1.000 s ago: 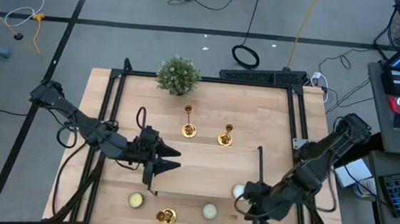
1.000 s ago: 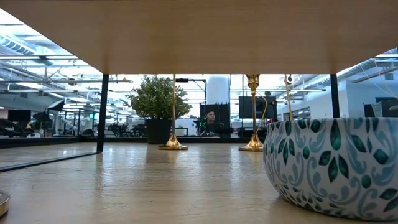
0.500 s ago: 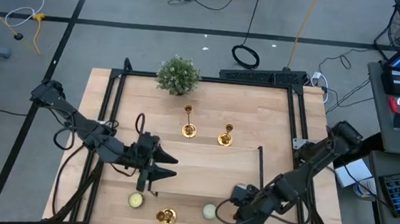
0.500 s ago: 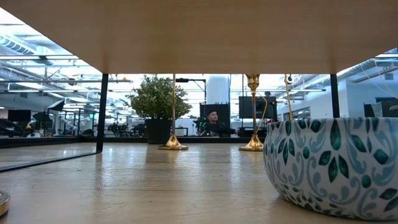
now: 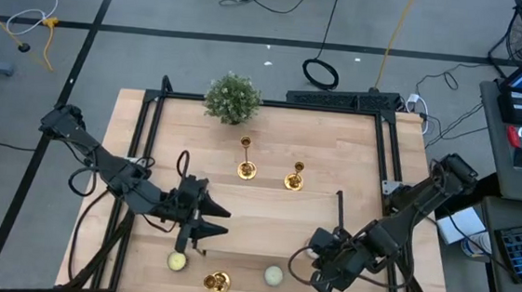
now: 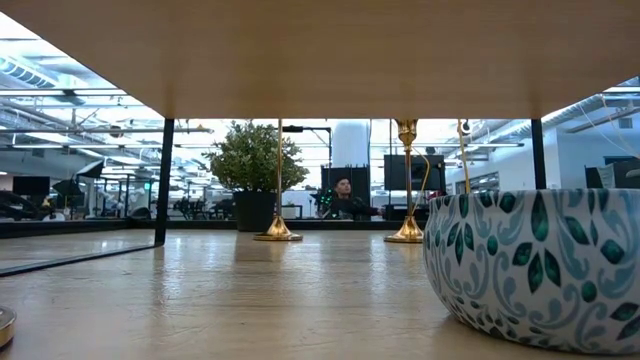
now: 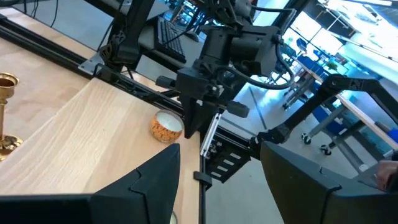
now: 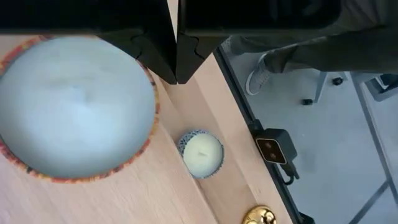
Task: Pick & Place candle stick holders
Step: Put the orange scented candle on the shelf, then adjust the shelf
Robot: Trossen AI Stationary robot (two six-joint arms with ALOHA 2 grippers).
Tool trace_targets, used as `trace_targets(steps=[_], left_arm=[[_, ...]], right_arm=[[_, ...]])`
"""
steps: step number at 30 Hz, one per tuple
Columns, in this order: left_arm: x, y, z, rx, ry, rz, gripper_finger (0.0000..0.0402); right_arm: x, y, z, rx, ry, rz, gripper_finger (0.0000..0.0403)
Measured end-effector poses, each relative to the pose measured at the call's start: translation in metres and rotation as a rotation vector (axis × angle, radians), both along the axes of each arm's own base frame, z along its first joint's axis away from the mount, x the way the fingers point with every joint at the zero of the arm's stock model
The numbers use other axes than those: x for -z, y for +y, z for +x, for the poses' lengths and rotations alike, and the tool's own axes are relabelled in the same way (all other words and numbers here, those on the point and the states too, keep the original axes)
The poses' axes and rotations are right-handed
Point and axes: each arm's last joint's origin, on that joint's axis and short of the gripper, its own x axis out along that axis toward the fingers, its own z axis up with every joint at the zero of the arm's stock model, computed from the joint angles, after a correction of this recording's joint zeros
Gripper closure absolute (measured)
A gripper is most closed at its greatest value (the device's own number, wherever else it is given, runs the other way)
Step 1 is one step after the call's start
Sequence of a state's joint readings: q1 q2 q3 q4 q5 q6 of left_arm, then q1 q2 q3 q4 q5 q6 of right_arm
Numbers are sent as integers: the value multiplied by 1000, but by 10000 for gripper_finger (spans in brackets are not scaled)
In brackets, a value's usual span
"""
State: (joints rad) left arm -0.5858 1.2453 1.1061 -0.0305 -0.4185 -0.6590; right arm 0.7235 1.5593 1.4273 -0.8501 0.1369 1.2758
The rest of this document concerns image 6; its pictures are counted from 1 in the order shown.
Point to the black wall monitor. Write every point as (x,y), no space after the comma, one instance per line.
(400,172)

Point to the pale green candle teal tin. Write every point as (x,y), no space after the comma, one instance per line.
(530,270)

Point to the wooden riser shelf black legs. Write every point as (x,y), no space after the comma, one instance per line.
(320,60)

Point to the small black monitor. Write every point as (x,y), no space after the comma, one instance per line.
(30,186)

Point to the medium gold candlestick holder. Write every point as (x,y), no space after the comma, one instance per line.
(409,232)

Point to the black photo softbox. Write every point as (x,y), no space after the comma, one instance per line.
(67,188)
(92,170)

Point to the tall gold candlestick holder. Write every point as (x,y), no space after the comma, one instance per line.
(278,231)

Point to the short gold candlestick holder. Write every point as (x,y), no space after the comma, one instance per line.
(6,327)

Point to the potted green plant black pot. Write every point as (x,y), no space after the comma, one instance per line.
(250,165)

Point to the black aluminium table frame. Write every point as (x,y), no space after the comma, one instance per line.
(325,225)

